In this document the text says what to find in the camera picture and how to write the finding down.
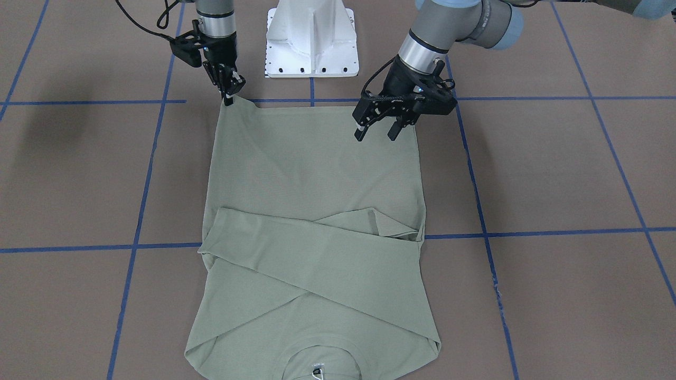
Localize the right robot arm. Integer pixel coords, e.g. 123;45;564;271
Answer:
195;1;246;107

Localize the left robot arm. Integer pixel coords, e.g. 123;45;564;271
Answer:
352;1;537;141

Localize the brown table mat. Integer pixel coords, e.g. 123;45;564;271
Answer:
1;1;674;379

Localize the olive green long-sleeve shirt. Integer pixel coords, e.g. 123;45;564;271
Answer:
184;97;442;379

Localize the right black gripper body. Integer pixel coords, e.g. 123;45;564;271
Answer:
201;34;240;88

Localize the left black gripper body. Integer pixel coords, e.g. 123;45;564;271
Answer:
353;56;458;127

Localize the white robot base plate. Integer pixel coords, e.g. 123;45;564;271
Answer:
264;1;360;79

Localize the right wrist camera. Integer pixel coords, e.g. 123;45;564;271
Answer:
169;31;202;68

